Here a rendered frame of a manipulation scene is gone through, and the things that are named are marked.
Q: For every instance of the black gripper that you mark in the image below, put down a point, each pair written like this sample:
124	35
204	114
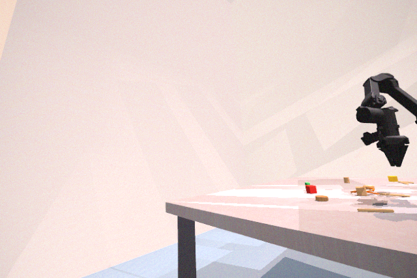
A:
393	145

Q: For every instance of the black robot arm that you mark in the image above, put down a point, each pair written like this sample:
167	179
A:
370	110

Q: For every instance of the small yellow block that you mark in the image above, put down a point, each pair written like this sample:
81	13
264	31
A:
392	178

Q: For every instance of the yellow round disc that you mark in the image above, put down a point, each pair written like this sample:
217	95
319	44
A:
321	198

